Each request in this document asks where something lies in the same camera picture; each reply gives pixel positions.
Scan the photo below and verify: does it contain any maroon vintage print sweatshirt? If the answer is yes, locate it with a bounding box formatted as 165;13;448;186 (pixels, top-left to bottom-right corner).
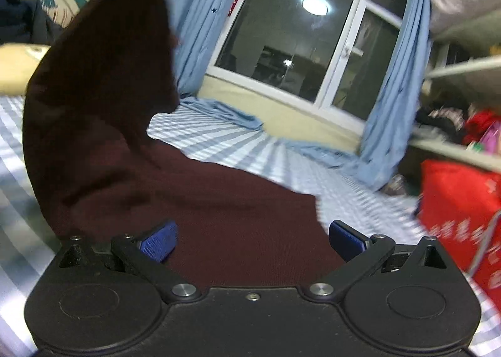
22;0;342;288

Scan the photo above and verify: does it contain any clothes pile on shelf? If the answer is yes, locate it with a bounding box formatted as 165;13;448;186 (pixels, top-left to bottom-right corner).
414;103;500;155

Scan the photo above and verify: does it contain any dark navy clothes pile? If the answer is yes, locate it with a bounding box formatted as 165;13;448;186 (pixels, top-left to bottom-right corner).
0;0;64;46

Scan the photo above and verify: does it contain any red bag with white characters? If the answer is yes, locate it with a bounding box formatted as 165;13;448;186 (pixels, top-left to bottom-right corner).
419;159;500;306

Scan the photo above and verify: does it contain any blue white checkered bedsheet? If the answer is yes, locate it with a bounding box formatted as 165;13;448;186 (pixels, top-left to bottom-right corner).
0;94;501;357

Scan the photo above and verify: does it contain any right blue star curtain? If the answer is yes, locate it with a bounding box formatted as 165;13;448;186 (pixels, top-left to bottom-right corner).
284;0;431;191

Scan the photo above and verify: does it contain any blue star curtain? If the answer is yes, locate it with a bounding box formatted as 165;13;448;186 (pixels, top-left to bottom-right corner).
284;0;431;191
167;0;263;131

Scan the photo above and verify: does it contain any white shelf unit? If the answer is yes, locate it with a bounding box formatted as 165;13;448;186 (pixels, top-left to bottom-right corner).
409;10;500;172

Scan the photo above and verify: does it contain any white framed window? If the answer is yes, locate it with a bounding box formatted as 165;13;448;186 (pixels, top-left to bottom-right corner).
208;0;407;135

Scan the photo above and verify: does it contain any yellow avocado print quilt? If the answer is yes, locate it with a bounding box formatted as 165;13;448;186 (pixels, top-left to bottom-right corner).
0;43;50;96

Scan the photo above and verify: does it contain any left blue star curtain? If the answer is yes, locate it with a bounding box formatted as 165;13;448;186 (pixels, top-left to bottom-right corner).
167;0;263;131

